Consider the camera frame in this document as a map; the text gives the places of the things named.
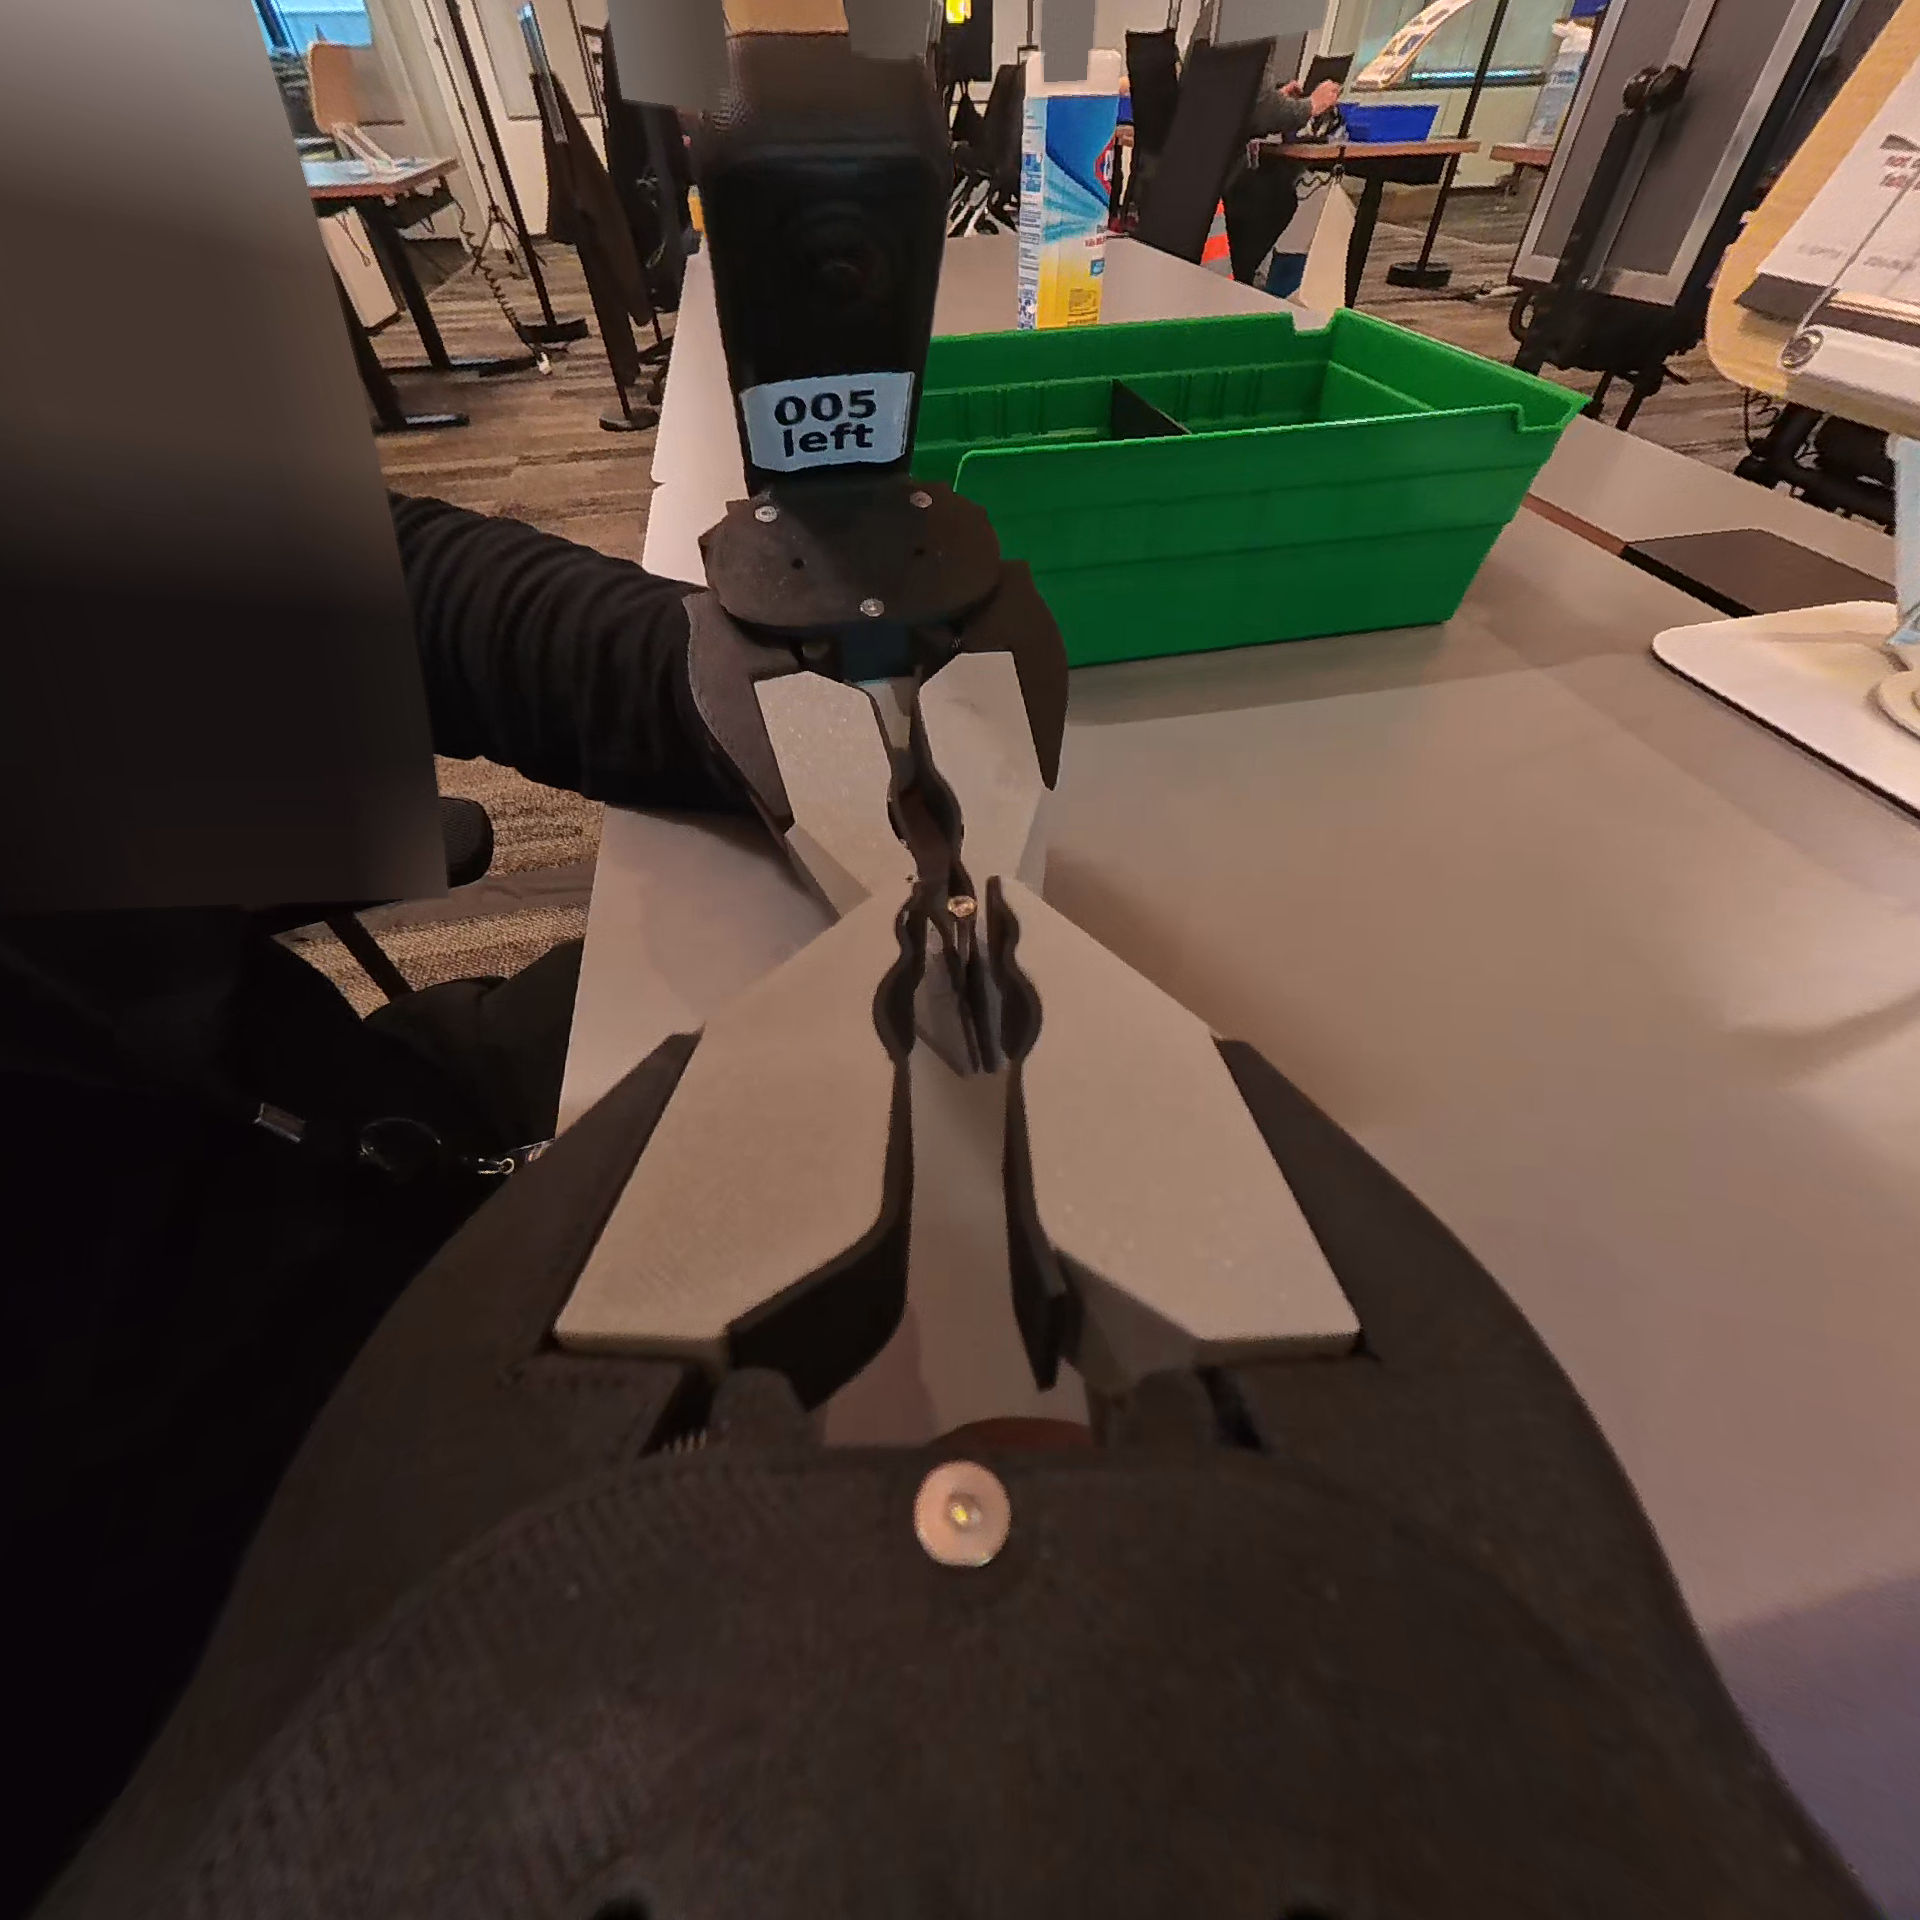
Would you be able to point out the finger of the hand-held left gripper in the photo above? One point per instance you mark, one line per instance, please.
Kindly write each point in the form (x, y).
(996, 780)
(826, 765)

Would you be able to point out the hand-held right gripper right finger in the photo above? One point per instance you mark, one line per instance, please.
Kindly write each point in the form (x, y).
(1185, 1185)

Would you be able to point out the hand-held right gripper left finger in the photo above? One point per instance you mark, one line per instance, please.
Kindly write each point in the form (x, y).
(735, 1185)

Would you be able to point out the small metal screw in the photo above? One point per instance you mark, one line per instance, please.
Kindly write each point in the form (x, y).
(961, 905)

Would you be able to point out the person's left forearm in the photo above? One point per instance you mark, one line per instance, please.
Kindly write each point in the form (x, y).
(569, 661)

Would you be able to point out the grey desk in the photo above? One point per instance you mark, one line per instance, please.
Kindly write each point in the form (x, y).
(1500, 975)

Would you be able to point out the wooden standing desk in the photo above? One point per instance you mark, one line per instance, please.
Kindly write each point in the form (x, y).
(1349, 149)
(375, 173)

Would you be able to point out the wipes canister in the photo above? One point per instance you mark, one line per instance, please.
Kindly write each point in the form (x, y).
(1067, 225)

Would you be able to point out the badge reel with clip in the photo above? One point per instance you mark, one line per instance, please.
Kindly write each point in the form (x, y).
(394, 1154)

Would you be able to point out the black office chair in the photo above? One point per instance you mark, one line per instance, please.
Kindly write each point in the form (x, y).
(468, 839)

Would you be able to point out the green plastic bin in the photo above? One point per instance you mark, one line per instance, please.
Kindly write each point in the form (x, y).
(1275, 524)

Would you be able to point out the small blue bin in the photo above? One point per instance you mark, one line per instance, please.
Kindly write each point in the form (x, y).
(1388, 125)

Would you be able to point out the white document stand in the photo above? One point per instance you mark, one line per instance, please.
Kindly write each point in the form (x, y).
(1769, 676)

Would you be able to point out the dark brown flat pad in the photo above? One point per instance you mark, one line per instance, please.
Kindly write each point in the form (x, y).
(1755, 570)

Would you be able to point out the grey framed board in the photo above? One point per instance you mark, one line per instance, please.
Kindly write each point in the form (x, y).
(1665, 181)

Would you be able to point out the white instruction sheet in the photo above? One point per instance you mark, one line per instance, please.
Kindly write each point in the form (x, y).
(1874, 212)

